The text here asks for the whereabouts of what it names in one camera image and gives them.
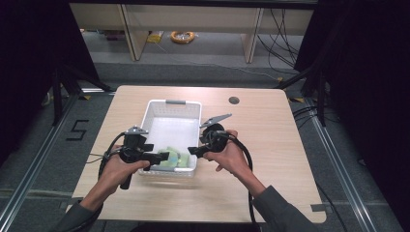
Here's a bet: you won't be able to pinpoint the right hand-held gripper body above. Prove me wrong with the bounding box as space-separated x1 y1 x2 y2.
198 112 234 155

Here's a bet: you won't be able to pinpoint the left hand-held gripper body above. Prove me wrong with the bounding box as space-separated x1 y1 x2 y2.
119 126 155 191

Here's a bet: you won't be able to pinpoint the green fuzzy glove blue dots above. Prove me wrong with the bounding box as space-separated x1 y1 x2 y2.
157 146 181 168

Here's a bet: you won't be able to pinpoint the white plastic basket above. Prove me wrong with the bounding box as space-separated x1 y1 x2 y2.
137 99 203 179

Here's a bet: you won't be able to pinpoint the person's right hand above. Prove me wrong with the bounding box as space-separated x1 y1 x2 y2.
202 129 256 186

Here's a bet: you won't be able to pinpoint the person's left hand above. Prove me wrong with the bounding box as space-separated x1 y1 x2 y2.
97 144 151 198

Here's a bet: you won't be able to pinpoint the black metal stand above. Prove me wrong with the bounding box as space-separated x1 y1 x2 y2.
274 62 328 128
51 62 114 127

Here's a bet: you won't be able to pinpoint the yellow packet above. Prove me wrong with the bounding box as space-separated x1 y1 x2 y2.
146 30 164 44

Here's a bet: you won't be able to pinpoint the dark curtain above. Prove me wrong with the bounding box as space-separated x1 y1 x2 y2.
0 0 101 167
294 0 410 232

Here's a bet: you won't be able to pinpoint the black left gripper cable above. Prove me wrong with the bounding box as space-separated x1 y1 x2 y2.
86 130 130 182

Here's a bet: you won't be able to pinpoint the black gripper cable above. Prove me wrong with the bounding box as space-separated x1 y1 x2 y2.
206 130 260 232
86 130 130 182

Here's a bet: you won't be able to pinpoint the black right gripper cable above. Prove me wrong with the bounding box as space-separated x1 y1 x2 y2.
206 130 260 232

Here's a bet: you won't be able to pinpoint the thin white floor cable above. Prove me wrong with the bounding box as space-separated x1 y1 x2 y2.
154 42 280 81

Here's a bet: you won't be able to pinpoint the metal floor rail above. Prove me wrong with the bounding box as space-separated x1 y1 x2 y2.
0 93 80 231
304 98 378 232

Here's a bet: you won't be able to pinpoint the yellow cable coil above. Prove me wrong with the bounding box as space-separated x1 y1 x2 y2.
169 30 196 45

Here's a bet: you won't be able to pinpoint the bundle of black cables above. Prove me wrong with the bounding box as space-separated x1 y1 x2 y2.
255 8 306 76

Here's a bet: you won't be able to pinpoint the light wooden desk frame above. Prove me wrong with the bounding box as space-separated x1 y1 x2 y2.
69 3 315 65

